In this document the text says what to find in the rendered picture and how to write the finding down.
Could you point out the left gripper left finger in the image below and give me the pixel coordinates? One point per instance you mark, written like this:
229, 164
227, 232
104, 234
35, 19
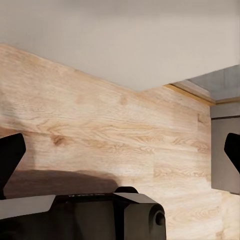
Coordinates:
12, 150

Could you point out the fixed window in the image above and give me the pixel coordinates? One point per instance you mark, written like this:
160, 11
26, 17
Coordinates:
217, 87

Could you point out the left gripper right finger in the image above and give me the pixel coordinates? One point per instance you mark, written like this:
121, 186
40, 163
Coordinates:
232, 149

